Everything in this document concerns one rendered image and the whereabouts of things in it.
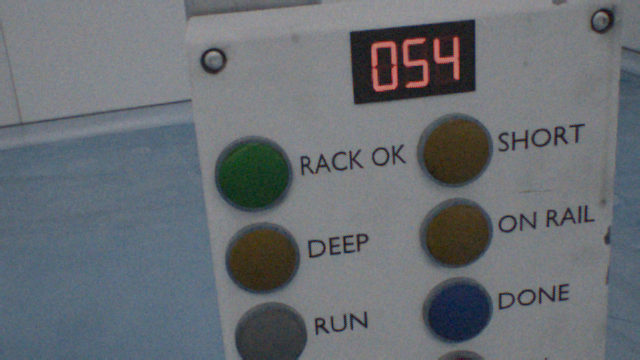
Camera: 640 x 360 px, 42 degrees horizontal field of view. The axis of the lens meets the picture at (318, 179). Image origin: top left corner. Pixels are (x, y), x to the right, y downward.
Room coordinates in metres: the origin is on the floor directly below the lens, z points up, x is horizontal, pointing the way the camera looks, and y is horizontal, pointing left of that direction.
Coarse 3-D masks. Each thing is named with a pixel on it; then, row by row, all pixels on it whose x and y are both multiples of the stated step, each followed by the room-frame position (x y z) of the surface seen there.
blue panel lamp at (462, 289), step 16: (448, 288) 0.31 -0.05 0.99; (464, 288) 0.31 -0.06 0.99; (432, 304) 0.31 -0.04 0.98; (448, 304) 0.31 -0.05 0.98; (464, 304) 0.31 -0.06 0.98; (480, 304) 0.31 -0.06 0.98; (432, 320) 0.31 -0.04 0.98; (448, 320) 0.31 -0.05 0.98; (464, 320) 0.31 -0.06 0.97; (480, 320) 0.31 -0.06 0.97; (448, 336) 0.31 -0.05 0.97; (464, 336) 0.31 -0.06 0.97
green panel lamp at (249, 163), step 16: (256, 144) 0.30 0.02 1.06; (224, 160) 0.30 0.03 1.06; (240, 160) 0.30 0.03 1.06; (256, 160) 0.30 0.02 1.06; (272, 160) 0.30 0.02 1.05; (224, 176) 0.30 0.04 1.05; (240, 176) 0.30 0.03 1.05; (256, 176) 0.30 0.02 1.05; (272, 176) 0.30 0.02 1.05; (288, 176) 0.30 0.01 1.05; (224, 192) 0.30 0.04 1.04; (240, 192) 0.30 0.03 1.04; (256, 192) 0.30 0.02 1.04; (272, 192) 0.30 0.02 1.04; (256, 208) 0.30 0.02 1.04
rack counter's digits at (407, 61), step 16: (368, 48) 0.31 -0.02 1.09; (384, 48) 0.31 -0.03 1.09; (400, 48) 0.31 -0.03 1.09; (416, 48) 0.31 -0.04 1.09; (432, 48) 0.31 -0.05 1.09; (448, 48) 0.31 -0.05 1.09; (368, 64) 0.31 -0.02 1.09; (384, 64) 0.31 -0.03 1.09; (400, 64) 0.31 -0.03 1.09; (416, 64) 0.31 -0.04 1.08; (432, 64) 0.31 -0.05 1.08; (448, 64) 0.31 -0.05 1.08; (384, 80) 0.31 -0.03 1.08; (400, 80) 0.31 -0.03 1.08; (416, 80) 0.31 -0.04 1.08; (432, 80) 0.31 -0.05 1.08; (448, 80) 0.31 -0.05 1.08
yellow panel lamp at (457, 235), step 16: (448, 208) 0.31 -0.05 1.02; (464, 208) 0.31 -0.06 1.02; (432, 224) 0.31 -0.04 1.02; (448, 224) 0.31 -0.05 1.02; (464, 224) 0.31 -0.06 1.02; (480, 224) 0.31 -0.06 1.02; (432, 240) 0.31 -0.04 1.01; (448, 240) 0.31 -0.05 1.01; (464, 240) 0.31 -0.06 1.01; (480, 240) 0.31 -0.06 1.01; (448, 256) 0.31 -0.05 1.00; (464, 256) 0.31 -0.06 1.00
